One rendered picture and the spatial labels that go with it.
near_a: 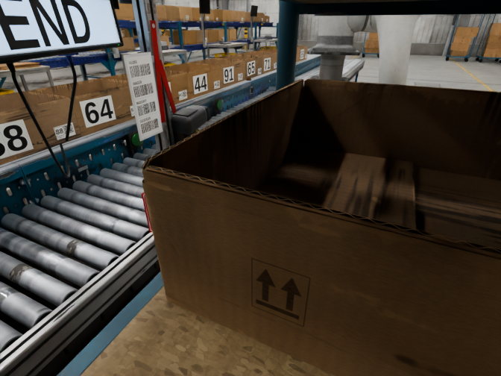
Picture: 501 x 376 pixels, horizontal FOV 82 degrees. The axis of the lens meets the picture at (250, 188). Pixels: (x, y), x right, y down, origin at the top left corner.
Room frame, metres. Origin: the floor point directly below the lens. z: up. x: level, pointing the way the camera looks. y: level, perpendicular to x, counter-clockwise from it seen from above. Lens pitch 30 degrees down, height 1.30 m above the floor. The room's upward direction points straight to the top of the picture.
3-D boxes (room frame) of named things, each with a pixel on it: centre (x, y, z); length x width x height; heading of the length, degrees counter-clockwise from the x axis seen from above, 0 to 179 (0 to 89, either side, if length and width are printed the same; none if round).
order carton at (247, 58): (2.82, 0.10, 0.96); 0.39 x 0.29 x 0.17; 155
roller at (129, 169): (1.10, 0.40, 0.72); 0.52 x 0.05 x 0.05; 65
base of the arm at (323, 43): (1.47, -0.38, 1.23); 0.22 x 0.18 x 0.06; 165
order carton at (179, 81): (1.76, 0.60, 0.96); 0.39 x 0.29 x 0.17; 155
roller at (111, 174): (1.05, 0.43, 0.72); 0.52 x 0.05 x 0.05; 65
